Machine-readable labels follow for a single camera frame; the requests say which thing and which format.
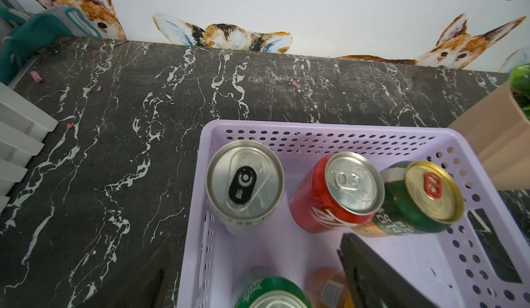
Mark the colourful flowers white fence planter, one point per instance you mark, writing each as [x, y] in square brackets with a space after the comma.
[23, 128]

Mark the white Monster energy can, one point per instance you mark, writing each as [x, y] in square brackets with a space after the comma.
[244, 185]

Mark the orange soda can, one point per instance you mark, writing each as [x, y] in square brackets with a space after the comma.
[327, 287]

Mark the green Sprite can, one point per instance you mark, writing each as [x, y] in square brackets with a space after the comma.
[260, 286]

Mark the green gold-top beer can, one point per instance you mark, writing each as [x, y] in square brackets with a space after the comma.
[420, 198]

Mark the red Coca-Cola can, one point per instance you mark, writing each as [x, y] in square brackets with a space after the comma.
[343, 190]

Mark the green plant in beige pot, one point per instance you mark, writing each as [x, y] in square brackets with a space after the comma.
[497, 129]

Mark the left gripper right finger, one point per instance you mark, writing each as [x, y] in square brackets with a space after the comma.
[372, 281]

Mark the teal plush toy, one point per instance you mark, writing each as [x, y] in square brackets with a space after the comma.
[32, 33]

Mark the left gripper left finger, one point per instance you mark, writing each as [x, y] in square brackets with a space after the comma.
[142, 283]

